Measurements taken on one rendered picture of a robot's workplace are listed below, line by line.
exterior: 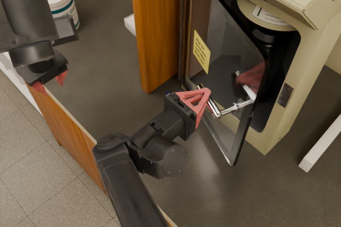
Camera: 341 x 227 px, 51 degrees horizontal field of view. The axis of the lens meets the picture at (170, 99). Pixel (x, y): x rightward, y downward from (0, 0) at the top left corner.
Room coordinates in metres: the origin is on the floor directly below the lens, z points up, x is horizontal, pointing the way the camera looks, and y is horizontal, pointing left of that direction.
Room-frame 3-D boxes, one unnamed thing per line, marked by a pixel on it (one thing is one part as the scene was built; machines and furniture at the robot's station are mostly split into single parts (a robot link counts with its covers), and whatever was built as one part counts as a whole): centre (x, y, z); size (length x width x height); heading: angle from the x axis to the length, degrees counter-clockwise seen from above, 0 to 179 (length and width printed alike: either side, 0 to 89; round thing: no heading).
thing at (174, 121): (0.37, 0.00, 1.20); 0.07 x 0.07 x 0.10; 44
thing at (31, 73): (0.55, 0.30, 1.21); 0.10 x 0.07 x 0.07; 133
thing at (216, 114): (0.44, -0.10, 1.20); 0.10 x 0.05 x 0.03; 24
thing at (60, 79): (0.55, 0.29, 1.14); 0.07 x 0.07 x 0.09; 43
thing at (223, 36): (0.52, -0.09, 1.19); 0.30 x 0.01 x 0.40; 24
